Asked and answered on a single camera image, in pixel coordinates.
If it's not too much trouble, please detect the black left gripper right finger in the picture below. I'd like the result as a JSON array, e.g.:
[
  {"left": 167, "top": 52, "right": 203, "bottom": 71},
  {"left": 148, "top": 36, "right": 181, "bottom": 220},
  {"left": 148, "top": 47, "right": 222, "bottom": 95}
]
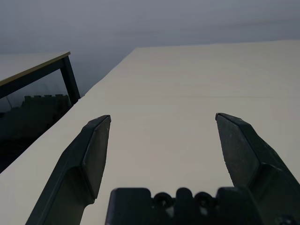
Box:
[{"left": 215, "top": 112, "right": 300, "bottom": 225}]

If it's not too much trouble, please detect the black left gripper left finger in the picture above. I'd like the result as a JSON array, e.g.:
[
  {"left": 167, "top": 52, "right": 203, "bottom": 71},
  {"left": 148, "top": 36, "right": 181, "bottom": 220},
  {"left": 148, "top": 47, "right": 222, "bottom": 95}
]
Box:
[{"left": 25, "top": 114, "right": 112, "bottom": 225}]

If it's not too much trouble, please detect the black foam puzzle floor mat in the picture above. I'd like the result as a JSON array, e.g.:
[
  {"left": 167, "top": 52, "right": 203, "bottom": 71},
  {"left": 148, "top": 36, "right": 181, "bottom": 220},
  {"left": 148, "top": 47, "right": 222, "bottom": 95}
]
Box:
[{"left": 0, "top": 94, "right": 72, "bottom": 174}]

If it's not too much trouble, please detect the neighbour table with black frame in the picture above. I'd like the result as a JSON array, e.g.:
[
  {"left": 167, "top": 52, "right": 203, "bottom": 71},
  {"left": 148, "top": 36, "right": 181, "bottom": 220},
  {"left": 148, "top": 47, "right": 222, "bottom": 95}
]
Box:
[{"left": 0, "top": 51, "right": 81, "bottom": 105}]

